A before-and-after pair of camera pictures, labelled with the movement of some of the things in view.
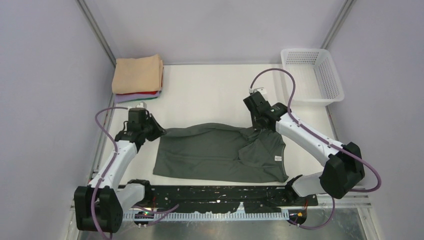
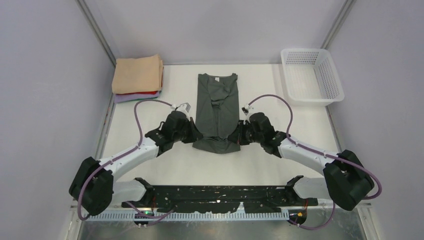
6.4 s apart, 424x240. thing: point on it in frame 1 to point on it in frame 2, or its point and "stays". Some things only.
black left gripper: [153, 127] to [191, 131]
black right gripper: [259, 122] to [240, 133]
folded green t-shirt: [143, 99] stays
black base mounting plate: [222, 198] stays
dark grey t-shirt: [219, 152] to [217, 110]
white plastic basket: [317, 83] stays
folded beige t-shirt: [140, 74] stays
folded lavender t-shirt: [120, 98] stays
